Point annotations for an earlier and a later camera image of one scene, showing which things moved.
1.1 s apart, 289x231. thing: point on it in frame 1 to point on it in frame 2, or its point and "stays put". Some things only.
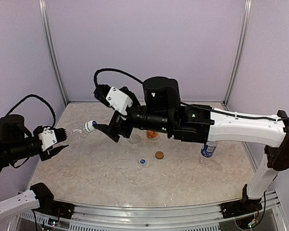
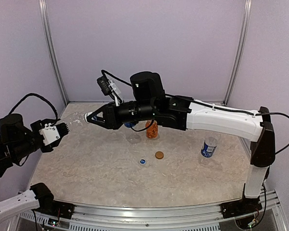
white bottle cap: (142, 161) stays put
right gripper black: (117, 126) to (110, 111)
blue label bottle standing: (208, 148) stays put
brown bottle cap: (159, 155) stays put
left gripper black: (51, 152) to (42, 122)
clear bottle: (76, 132) to (75, 118)
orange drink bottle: (151, 134) stays put
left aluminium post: (50, 50) stays put
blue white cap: (88, 125) to (86, 115)
